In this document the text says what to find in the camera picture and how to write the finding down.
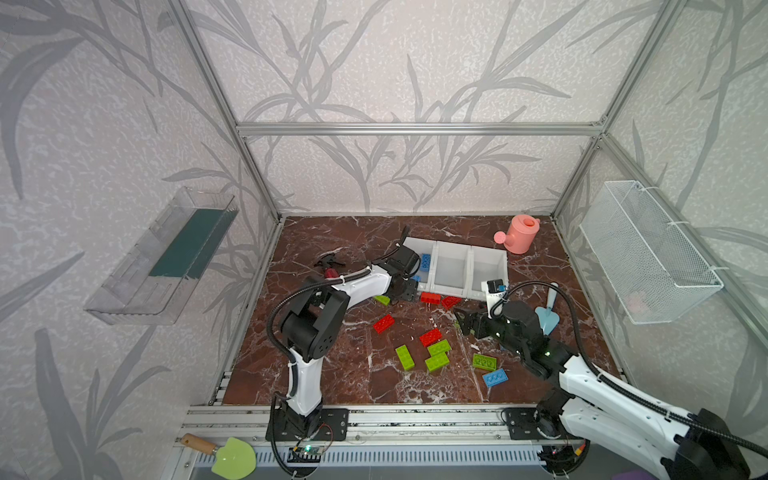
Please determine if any blue lego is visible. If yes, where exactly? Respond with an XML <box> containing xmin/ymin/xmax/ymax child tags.
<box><xmin>482</xmin><ymin>369</ymin><xmax>508</xmax><ymax>389</ymax></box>
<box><xmin>419</xmin><ymin>254</ymin><xmax>431</xmax><ymax>273</ymax></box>

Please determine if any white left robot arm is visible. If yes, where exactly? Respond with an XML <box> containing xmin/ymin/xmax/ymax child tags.
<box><xmin>266</xmin><ymin>226</ymin><xmax>421</xmax><ymax>442</ymax></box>

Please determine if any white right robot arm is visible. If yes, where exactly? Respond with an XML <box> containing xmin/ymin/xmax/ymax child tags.
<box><xmin>453</xmin><ymin>282</ymin><xmax>767</xmax><ymax>479</ymax></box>

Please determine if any red lego by bin right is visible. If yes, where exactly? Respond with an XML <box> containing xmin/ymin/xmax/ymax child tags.
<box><xmin>441</xmin><ymin>296</ymin><xmax>463</xmax><ymax>310</ymax></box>

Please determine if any red lego by bin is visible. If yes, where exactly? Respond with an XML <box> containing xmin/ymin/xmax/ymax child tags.
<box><xmin>420</xmin><ymin>292</ymin><xmax>442</xmax><ymax>305</ymax></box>
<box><xmin>441</xmin><ymin>296</ymin><xmax>463</xmax><ymax>310</ymax></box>

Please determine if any light blue trowel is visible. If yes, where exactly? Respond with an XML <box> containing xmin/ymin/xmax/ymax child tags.
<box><xmin>535</xmin><ymin>282</ymin><xmax>560</xmax><ymax>335</ymax></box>

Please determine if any red lego by bin left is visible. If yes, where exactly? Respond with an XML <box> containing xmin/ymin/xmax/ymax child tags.
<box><xmin>420</xmin><ymin>292</ymin><xmax>442</xmax><ymax>305</ymax></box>

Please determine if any white three-compartment bin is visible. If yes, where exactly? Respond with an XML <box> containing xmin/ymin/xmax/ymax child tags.
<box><xmin>404</xmin><ymin>237</ymin><xmax>509</xmax><ymax>301</ymax></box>

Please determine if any red lego left centre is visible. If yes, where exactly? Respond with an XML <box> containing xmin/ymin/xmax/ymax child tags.
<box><xmin>373</xmin><ymin>315</ymin><xmax>395</xmax><ymax>334</ymax></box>

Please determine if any green lego long left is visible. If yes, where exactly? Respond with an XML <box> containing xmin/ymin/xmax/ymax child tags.
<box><xmin>395</xmin><ymin>345</ymin><xmax>415</xmax><ymax>371</ymax></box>

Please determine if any pink watering can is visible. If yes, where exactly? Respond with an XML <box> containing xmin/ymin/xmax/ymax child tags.
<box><xmin>493</xmin><ymin>214</ymin><xmax>540</xmax><ymax>255</ymax></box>

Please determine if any right controller board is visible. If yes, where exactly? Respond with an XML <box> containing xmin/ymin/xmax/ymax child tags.
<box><xmin>539</xmin><ymin>441</ymin><xmax>590</xmax><ymax>472</ymax></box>

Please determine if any controller board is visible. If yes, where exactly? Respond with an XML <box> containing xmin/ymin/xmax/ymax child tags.
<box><xmin>539</xmin><ymin>441</ymin><xmax>590</xmax><ymax>472</ymax></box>
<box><xmin>287</xmin><ymin>442</ymin><xmax>332</xmax><ymax>464</ymax></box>

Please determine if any left controller board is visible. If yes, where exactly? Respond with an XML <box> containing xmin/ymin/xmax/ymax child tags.
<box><xmin>287</xmin><ymin>442</ymin><xmax>332</xmax><ymax>464</ymax></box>

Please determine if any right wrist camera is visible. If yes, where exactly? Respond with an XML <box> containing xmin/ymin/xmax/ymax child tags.
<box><xmin>480</xmin><ymin>279</ymin><xmax>506</xmax><ymax>315</ymax></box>

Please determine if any white wire mesh basket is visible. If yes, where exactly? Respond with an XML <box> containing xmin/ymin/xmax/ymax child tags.
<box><xmin>580</xmin><ymin>180</ymin><xmax>724</xmax><ymax>325</ymax></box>

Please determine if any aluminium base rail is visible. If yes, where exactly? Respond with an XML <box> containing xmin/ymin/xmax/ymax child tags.
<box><xmin>173</xmin><ymin>403</ymin><xmax>673</xmax><ymax>448</ymax></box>

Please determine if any clear wall shelf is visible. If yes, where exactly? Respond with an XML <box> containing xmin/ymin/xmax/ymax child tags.
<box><xmin>84</xmin><ymin>187</ymin><xmax>239</xmax><ymax>326</ymax></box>

